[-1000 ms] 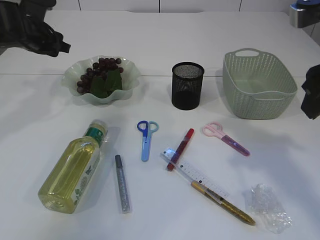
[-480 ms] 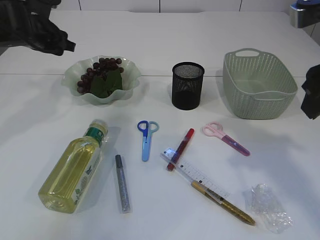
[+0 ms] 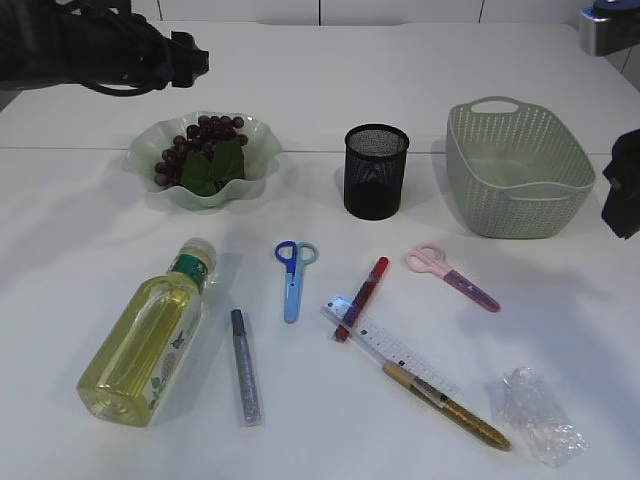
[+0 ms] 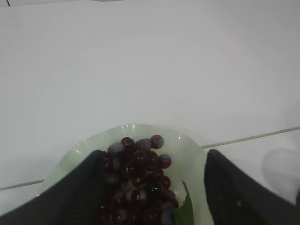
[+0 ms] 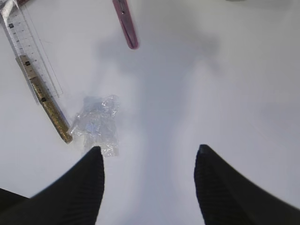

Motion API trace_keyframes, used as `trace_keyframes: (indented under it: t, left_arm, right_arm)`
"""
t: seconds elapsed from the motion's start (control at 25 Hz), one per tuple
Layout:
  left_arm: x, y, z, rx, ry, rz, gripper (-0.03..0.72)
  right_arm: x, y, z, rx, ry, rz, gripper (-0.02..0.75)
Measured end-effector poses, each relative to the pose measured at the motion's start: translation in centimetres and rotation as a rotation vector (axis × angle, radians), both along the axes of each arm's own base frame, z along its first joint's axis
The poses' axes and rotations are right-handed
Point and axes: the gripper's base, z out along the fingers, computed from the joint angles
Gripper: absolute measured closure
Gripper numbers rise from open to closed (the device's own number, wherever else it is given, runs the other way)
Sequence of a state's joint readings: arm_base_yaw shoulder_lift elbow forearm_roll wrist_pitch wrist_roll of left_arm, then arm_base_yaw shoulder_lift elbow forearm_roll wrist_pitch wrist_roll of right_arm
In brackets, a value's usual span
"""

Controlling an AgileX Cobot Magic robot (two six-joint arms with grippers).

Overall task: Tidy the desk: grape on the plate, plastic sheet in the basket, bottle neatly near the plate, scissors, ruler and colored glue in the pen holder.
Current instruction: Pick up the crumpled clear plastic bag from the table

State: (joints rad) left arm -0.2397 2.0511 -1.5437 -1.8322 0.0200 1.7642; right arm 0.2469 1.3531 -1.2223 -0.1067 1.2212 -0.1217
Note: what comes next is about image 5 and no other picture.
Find clear plastic sheet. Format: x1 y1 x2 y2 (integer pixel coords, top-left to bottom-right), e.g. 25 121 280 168
68 95 120 157

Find pink handled scissors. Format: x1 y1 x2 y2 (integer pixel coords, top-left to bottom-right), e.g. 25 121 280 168
112 0 139 49

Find gold glitter pen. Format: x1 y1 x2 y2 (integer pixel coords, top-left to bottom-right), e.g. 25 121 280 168
16 55 73 144

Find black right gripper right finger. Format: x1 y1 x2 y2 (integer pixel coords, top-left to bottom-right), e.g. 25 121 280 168
194 144 300 225

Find red glitter pen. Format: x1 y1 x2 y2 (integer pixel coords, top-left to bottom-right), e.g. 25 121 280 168
16 0 30 6

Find clear plastic ruler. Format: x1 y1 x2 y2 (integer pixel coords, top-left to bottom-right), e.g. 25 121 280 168
0 0 63 98

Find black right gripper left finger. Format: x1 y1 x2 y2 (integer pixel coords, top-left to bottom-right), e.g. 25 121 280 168
0 146 105 225

